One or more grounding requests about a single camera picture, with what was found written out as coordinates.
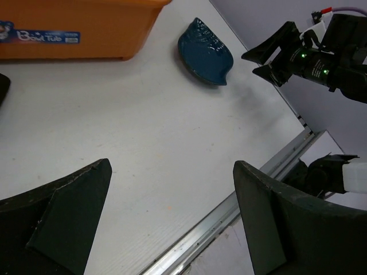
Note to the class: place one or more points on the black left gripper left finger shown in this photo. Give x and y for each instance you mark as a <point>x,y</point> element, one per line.
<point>51,229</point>

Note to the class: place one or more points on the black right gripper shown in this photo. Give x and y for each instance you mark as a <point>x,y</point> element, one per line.
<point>293,58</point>

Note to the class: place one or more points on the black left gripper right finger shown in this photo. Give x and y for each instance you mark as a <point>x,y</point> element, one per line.
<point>291,232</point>

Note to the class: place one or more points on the blue leaf-shaped plate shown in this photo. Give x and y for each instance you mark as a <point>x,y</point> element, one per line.
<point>204,54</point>

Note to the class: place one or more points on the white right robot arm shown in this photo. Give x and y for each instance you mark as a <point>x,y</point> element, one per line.
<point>335,61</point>

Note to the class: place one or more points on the orange plastic bin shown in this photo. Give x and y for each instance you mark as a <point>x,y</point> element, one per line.
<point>76,29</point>

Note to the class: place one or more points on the amber square plate black rim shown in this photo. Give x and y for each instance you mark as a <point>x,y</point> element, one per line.
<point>5,83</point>

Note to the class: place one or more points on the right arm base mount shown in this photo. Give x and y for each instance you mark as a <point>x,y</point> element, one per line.
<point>322,176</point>

